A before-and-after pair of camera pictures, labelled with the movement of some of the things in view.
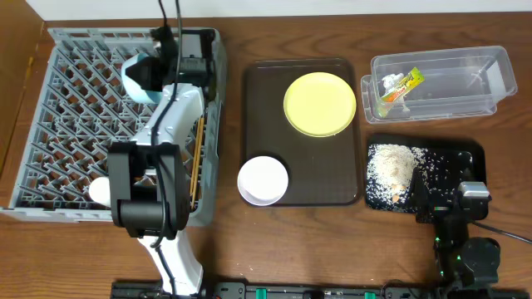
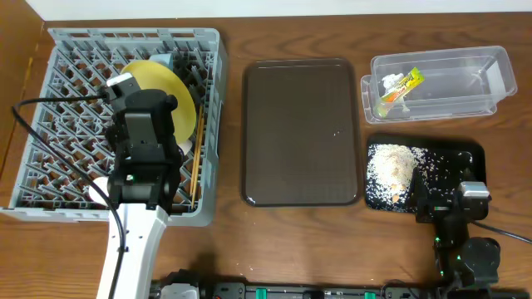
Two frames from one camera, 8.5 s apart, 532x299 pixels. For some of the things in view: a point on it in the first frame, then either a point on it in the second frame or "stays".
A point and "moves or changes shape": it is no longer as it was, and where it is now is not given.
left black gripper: (146, 72) to (139, 102)
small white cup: (100, 190) stays
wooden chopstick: (198, 160) stays
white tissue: (390, 80) stays
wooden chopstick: (196, 155) stays
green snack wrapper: (412, 79) stays
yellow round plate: (319, 104) moves or changes shape
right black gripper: (437, 210) stays
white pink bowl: (263, 180) moves or changes shape
